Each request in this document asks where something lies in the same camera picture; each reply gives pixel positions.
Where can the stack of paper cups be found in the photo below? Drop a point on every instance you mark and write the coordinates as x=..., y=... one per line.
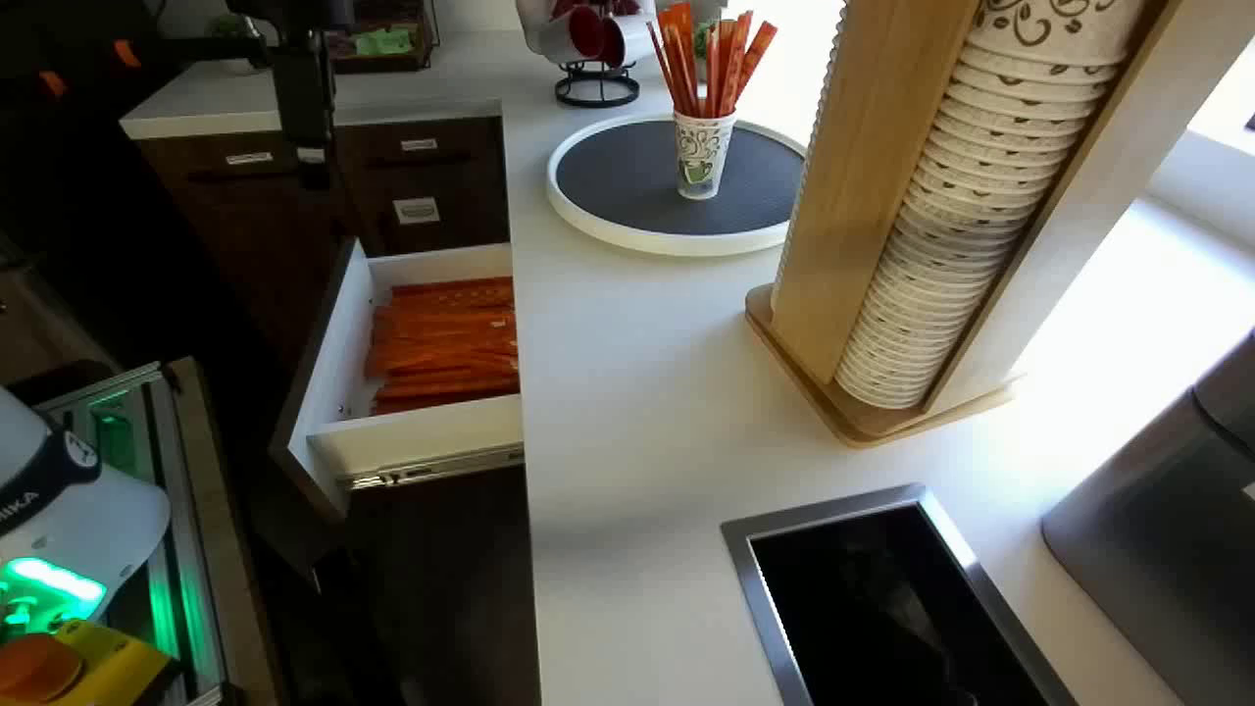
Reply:
x=980, y=176

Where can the steel countertop bin opening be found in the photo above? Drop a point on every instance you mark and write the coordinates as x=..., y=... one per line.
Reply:
x=882, y=608

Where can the white mug red inside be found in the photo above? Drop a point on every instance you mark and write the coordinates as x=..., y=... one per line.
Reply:
x=569, y=37
x=627, y=39

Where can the round white turntable tray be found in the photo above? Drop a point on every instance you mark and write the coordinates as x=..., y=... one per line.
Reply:
x=627, y=186

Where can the wooden cup dispenser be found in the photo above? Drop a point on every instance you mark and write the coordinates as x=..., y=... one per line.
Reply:
x=863, y=147

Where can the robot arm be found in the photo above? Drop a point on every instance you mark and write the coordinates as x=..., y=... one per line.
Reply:
x=90, y=534

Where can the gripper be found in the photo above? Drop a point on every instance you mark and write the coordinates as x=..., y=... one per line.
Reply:
x=302, y=93

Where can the dark wood drawer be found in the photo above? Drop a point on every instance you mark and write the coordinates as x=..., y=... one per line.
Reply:
x=431, y=137
x=451, y=221
x=221, y=147

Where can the open white drawer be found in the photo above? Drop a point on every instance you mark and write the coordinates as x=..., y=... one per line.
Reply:
x=338, y=392

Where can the bundle of orange chopstick packs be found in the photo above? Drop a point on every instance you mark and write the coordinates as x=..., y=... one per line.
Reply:
x=708, y=64

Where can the patterned paper cup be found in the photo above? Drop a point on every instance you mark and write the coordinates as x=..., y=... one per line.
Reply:
x=702, y=157

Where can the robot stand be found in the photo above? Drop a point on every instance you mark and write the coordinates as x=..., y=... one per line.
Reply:
x=201, y=461

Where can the steel appliance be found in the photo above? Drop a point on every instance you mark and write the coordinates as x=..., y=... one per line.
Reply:
x=1167, y=529

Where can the heap of orange chopstick packs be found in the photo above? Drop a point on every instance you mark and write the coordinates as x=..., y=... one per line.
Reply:
x=446, y=343

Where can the black mug rack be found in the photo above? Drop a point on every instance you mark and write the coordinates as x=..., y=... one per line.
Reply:
x=596, y=86

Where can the emergency stop button box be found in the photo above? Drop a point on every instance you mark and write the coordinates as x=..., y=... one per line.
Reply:
x=93, y=667

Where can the basket of green sachets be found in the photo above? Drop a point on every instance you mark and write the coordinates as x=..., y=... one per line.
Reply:
x=382, y=41

